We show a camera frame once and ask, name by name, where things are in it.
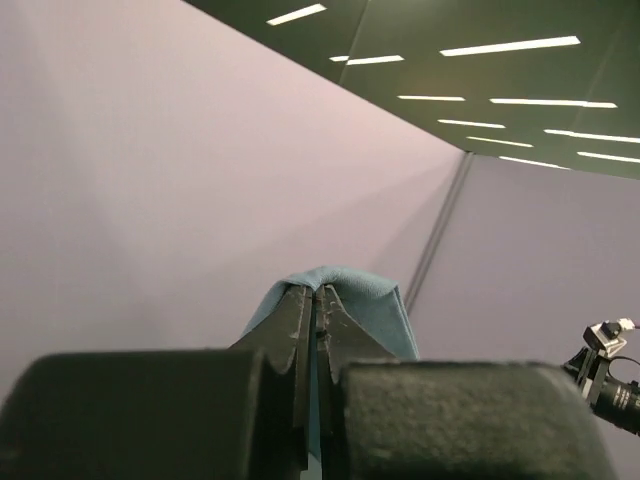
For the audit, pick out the light blue t-shirt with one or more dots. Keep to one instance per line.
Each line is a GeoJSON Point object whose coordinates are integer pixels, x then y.
{"type": "Point", "coordinates": [374, 302]}

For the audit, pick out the top camera on mount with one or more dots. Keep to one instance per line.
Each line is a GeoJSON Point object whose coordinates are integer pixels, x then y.
{"type": "Point", "coordinates": [609, 398]}

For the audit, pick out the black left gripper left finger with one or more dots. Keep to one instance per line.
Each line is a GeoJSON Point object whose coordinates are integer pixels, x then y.
{"type": "Point", "coordinates": [279, 406]}

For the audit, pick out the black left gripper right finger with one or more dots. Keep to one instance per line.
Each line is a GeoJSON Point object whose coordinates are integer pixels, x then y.
{"type": "Point", "coordinates": [341, 341]}

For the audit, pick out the right aluminium corner post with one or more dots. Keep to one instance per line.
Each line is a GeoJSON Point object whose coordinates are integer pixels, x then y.
{"type": "Point", "coordinates": [437, 231]}

